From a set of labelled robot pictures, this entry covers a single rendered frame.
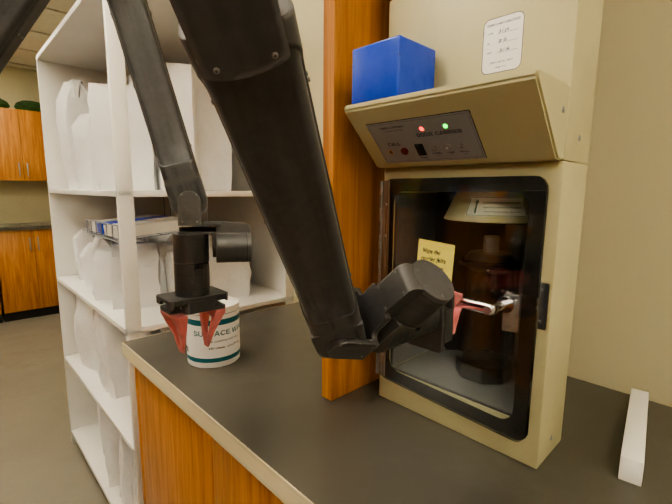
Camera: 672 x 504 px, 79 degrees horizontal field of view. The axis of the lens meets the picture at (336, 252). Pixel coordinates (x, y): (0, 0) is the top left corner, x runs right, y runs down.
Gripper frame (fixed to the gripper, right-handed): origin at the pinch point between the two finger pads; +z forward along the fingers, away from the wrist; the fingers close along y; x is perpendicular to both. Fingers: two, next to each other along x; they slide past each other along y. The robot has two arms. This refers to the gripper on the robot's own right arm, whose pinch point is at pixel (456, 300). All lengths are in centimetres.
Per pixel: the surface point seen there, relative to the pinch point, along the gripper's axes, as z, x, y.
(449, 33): 7.0, 7.6, 42.3
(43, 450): -29, 217, -119
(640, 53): 50, -10, 45
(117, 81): -15, 105, 48
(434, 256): 4.8, 7.2, 5.5
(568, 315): 15.3, -11.4, -3.0
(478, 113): -1.8, -2.9, 27.2
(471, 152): 2.8, 0.3, 22.5
